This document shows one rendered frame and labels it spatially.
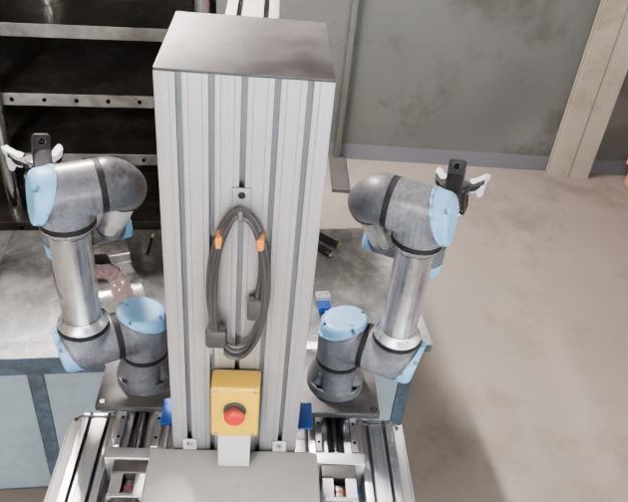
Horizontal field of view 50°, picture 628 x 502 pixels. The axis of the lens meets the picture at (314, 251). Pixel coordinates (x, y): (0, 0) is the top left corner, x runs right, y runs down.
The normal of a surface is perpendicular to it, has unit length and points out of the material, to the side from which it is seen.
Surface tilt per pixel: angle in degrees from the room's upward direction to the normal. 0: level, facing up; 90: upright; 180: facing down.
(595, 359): 0
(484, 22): 90
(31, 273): 0
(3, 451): 90
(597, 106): 90
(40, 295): 0
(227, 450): 90
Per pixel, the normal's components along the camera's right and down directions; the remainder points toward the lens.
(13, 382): 0.14, 0.59
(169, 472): 0.08, -0.81
